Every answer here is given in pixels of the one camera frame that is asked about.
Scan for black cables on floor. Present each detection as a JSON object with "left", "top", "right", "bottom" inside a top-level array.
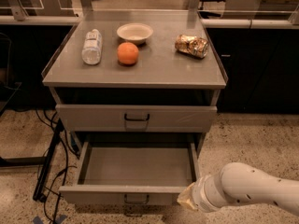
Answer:
[{"left": 35, "top": 109, "right": 80, "bottom": 224}]

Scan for white paper bowl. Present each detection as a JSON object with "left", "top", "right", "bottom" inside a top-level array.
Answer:
[{"left": 117, "top": 23, "right": 153, "bottom": 45}]

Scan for crushed gold can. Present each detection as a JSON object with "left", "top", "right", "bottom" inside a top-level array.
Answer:
[{"left": 175, "top": 35, "right": 209, "bottom": 59}]

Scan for grey top drawer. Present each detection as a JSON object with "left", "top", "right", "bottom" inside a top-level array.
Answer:
[{"left": 56, "top": 105, "right": 217, "bottom": 133}]

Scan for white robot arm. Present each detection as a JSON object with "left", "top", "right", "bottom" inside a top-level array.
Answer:
[{"left": 177, "top": 162, "right": 299, "bottom": 216}]

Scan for white horizontal rail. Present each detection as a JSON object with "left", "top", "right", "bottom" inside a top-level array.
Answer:
[{"left": 0, "top": 16, "right": 299, "bottom": 30}]

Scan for clear plastic water bottle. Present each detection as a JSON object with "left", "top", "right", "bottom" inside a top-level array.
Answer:
[{"left": 81, "top": 29, "right": 103, "bottom": 65}]

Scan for orange fruit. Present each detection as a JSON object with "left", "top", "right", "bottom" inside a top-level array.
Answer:
[{"left": 117, "top": 42, "right": 139, "bottom": 65}]

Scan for grey drawer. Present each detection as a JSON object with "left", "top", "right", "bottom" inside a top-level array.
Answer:
[
  {"left": 60, "top": 133, "right": 199, "bottom": 205},
  {"left": 56, "top": 105, "right": 217, "bottom": 133}
]

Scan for black stand leg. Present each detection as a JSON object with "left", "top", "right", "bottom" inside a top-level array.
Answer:
[{"left": 33, "top": 120, "right": 64, "bottom": 203}]

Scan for grey drawer cabinet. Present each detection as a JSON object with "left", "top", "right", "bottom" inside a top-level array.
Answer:
[{"left": 43, "top": 10, "right": 226, "bottom": 144}]

